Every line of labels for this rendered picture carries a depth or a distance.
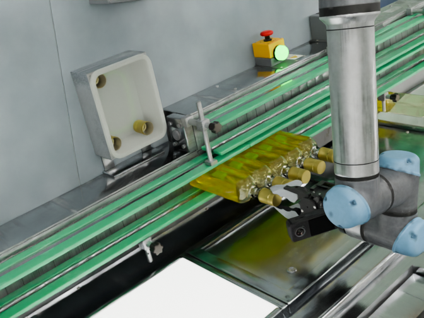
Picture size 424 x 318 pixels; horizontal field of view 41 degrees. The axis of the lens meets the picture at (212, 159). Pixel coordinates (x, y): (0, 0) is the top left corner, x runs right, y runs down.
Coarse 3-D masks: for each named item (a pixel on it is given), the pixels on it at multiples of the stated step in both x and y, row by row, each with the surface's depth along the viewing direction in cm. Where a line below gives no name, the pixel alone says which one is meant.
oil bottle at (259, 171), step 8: (232, 160) 145; (240, 160) 144; (248, 160) 143; (232, 168) 142; (240, 168) 140; (248, 168) 139; (256, 168) 138; (264, 168) 138; (256, 176) 136; (264, 176) 136; (264, 184) 136
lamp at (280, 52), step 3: (276, 45) 168; (279, 45) 168; (282, 45) 167; (276, 48) 167; (279, 48) 167; (282, 48) 167; (285, 48) 167; (273, 51) 168; (276, 51) 167; (279, 51) 167; (282, 51) 167; (285, 51) 167; (273, 54) 168; (276, 54) 167; (279, 54) 167; (282, 54) 167; (285, 54) 168; (276, 57) 168; (279, 57) 167; (282, 57) 167; (285, 57) 168
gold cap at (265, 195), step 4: (264, 188) 131; (260, 192) 130; (264, 192) 129; (268, 192) 129; (272, 192) 128; (260, 196) 130; (264, 196) 129; (268, 196) 128; (272, 196) 128; (276, 196) 128; (280, 196) 129; (260, 200) 130; (264, 200) 129; (268, 200) 128; (272, 200) 127; (276, 200) 128; (280, 200) 129; (272, 204) 128; (276, 204) 129
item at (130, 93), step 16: (112, 64) 131; (128, 64) 142; (144, 64) 139; (112, 80) 140; (128, 80) 143; (144, 80) 141; (96, 96) 130; (112, 96) 141; (128, 96) 144; (144, 96) 144; (112, 112) 142; (128, 112) 145; (144, 112) 147; (160, 112) 143; (112, 128) 143; (128, 128) 146; (160, 128) 145; (112, 144) 135; (128, 144) 142; (144, 144) 142
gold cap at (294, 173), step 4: (292, 168) 137; (296, 168) 137; (300, 168) 136; (288, 172) 137; (292, 172) 137; (296, 172) 136; (300, 172) 135; (304, 172) 135; (308, 172) 136; (288, 176) 137; (292, 176) 136; (296, 176) 136; (300, 176) 135; (304, 176) 135; (308, 176) 136; (300, 180) 135; (304, 180) 135; (308, 180) 136
